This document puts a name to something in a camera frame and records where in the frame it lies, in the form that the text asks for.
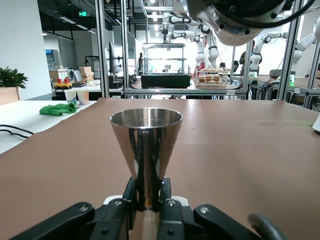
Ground paper cup green print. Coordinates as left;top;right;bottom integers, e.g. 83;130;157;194
64;89;78;105

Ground cardboard box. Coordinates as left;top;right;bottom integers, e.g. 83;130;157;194
78;66;95;81

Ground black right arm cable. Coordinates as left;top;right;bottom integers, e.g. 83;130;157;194
219;0;317;29

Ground white table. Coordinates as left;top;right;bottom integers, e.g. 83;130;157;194
0;99;99;155

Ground paper cup pink print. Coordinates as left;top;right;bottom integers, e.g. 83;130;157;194
76;89;90;106

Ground aluminium frame beam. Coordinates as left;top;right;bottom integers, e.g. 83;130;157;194
123;87;249;95

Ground yellow button box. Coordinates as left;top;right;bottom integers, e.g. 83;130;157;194
53;77;73;90

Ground black computer monitor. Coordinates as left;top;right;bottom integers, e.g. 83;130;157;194
108;41;124;75

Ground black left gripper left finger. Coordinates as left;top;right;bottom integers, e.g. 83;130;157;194
9;176;138;240

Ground glass display cabinet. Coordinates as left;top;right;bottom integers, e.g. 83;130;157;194
140;42;191;89

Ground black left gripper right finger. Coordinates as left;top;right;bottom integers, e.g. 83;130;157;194
158;177;261;240

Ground green potted plant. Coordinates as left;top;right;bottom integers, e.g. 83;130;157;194
0;66;29;106

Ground green cloth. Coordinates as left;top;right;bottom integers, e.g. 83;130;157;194
39;102;81;118

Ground white box appliance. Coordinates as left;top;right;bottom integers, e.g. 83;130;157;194
57;67;76;82

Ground glass door fridge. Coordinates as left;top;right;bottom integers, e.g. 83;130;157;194
44;48;60;71

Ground brown table mat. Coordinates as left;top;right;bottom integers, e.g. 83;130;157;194
0;97;320;240

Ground person in dark clothes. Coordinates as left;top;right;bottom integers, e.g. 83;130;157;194
238;39;256;76

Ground steel double-cone jigger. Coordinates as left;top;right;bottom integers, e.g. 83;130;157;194
109;107;183;240

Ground aluminium frame post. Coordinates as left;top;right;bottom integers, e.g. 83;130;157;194
281;0;302;102
94;0;111;100
306;41;320;105
120;0;130;100

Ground wooden bread rack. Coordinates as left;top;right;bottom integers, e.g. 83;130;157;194
194;67;231;88

